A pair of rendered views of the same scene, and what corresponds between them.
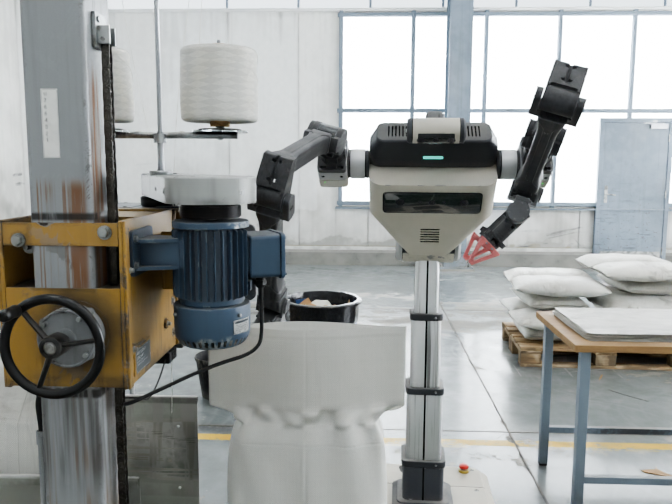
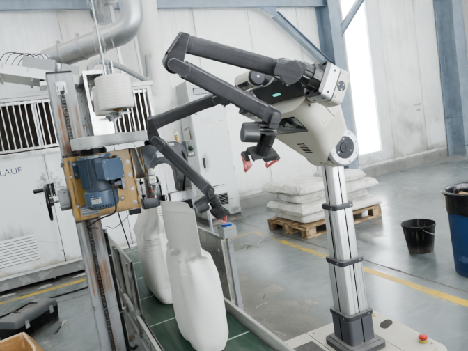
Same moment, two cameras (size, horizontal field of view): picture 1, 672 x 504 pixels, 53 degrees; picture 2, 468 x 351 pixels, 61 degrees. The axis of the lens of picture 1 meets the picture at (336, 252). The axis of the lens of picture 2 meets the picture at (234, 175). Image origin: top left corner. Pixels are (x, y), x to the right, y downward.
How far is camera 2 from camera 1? 1.98 m
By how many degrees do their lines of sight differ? 62
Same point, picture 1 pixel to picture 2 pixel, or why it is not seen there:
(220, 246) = (83, 167)
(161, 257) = not seen: hidden behind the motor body
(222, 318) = (87, 197)
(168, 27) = not seen: outside the picture
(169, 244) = not seen: hidden behind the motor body
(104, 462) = (83, 248)
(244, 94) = (106, 97)
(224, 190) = (74, 144)
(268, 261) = (99, 173)
